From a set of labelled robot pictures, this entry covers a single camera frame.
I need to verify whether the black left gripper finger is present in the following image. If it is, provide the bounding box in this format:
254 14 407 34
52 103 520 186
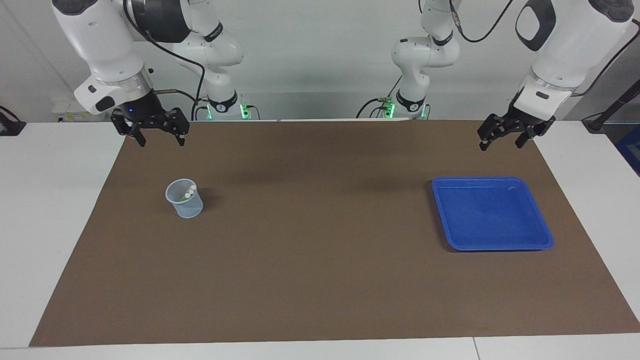
476 113 512 152
515 117 557 149

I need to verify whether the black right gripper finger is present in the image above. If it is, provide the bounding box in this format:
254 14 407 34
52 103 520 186
110 110 147 148
162 107 191 147

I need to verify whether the black stand pole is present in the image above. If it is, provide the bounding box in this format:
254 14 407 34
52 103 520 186
581 80 640 134

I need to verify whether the white power strip box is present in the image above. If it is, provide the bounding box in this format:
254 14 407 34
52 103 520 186
52 97 107 123

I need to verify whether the translucent plastic cup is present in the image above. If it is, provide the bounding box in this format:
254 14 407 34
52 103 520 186
165 178 205 219

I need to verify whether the blue plastic tray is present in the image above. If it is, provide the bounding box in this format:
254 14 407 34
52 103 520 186
431 176 555 252

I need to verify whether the blue crate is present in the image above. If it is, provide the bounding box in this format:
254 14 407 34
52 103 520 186
615 125 640 177

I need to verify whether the brown table mat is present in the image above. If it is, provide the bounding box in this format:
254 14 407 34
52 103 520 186
29 119 640 347

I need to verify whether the black right arm base cable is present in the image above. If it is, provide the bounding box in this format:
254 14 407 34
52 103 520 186
191 97 211 121

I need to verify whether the black arm base cable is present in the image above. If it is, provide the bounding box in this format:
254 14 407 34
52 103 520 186
356 75 403 119
191 97 211 121

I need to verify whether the black left arm base cable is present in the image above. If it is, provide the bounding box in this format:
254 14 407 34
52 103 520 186
356 75 403 119

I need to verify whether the black clamp mount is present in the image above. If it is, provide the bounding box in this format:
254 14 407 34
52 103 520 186
0 106 27 137

